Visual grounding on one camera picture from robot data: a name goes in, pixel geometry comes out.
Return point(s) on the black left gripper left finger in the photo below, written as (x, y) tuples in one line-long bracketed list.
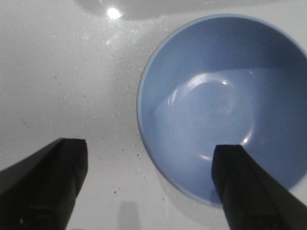
[(39, 192)]

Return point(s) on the blue bowl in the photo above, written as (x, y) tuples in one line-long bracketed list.
[(224, 79)]

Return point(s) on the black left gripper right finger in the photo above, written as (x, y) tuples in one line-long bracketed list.
[(251, 198)]

